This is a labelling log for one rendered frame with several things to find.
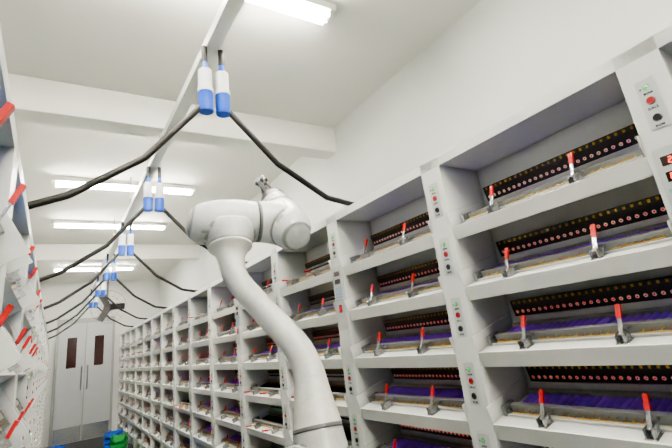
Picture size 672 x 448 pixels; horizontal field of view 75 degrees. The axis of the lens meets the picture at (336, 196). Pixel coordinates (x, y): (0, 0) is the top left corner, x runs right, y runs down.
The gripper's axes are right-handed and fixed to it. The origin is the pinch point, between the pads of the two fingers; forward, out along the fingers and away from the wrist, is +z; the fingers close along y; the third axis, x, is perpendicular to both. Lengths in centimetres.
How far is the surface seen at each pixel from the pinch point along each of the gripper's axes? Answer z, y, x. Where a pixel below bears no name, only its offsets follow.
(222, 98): 60, 17, -7
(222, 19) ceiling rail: 63, 41, -26
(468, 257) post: -25, -56, -39
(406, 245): -2, -55, -27
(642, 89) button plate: -59, -15, -83
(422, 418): -34, -93, 7
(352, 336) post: 14, -90, 13
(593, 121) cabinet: -37, -33, -89
